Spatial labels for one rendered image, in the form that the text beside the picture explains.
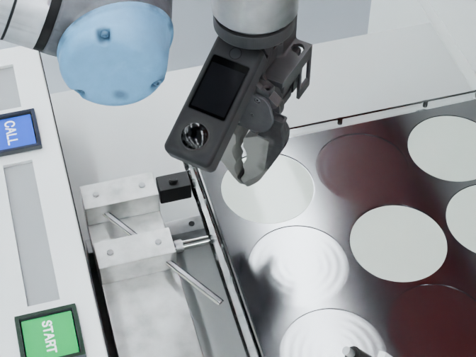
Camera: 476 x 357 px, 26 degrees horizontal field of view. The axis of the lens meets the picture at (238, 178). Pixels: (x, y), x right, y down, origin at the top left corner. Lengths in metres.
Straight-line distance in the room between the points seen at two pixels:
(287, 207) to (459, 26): 0.40
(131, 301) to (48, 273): 0.11
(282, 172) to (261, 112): 0.21
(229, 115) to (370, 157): 0.31
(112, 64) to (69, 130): 0.61
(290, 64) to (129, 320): 0.30
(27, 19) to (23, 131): 0.41
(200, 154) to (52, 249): 0.20
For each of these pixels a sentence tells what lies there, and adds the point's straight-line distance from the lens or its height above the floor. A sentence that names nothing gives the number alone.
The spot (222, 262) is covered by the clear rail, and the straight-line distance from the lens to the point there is 1.05.
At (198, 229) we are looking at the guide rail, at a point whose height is 0.85.
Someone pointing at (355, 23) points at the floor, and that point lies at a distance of 2.72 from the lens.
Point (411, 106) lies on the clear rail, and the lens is 1.21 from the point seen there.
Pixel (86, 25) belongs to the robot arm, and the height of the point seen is 1.30.
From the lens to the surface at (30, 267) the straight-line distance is 1.00.
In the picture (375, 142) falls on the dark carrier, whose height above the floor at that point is 0.90.
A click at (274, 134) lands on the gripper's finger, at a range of 0.95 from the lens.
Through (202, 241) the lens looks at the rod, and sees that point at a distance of 1.07.
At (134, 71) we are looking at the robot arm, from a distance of 0.70.
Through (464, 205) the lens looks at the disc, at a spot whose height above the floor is 0.90.
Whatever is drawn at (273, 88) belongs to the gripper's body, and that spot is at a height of 1.11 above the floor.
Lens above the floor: 1.75
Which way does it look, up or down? 49 degrees down
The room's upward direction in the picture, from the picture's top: straight up
